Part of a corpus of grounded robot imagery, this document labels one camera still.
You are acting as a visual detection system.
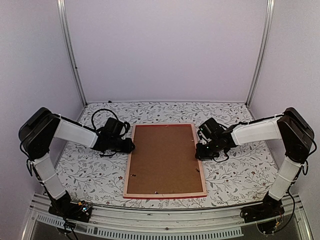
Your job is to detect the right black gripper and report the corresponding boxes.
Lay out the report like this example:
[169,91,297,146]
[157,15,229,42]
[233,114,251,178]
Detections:
[195,139,221,161]

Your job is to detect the brown cardboard backing board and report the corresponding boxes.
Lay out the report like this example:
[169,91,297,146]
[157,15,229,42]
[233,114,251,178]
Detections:
[126,125,204,195]

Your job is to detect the red wooden picture frame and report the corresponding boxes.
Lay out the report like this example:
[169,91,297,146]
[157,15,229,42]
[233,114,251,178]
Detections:
[122,122,208,200]

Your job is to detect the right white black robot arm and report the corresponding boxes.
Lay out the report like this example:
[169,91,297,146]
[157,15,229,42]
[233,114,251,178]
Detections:
[195,107,317,218]

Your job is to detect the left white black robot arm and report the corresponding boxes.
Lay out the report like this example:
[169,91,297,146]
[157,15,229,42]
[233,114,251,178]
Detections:
[18,107,136,217]

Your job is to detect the floral patterned table cover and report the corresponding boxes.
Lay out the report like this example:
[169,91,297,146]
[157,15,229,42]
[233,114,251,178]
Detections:
[56,102,278,209]

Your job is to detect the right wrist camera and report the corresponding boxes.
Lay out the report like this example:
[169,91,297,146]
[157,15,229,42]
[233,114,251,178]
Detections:
[197,129,208,145]

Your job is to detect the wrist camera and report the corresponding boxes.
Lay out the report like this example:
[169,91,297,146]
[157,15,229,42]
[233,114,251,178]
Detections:
[122,121,131,136]
[197,129,208,145]

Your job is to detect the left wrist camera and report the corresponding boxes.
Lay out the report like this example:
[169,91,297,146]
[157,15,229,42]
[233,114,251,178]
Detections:
[122,121,131,136]

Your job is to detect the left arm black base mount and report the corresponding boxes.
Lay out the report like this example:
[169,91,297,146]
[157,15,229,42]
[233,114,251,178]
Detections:
[48,191,93,223]

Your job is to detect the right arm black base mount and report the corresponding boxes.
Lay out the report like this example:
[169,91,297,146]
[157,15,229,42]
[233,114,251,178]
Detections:
[240,192,285,223]

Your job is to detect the left aluminium corner post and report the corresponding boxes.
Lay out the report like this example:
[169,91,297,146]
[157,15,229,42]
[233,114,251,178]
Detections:
[56,0,88,107]

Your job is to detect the aluminium corner post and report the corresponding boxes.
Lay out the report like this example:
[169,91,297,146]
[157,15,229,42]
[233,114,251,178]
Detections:
[56,0,88,107]
[245,0,275,108]

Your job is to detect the right aluminium corner post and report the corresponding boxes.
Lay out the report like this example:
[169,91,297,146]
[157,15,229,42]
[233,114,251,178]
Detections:
[245,0,275,108]

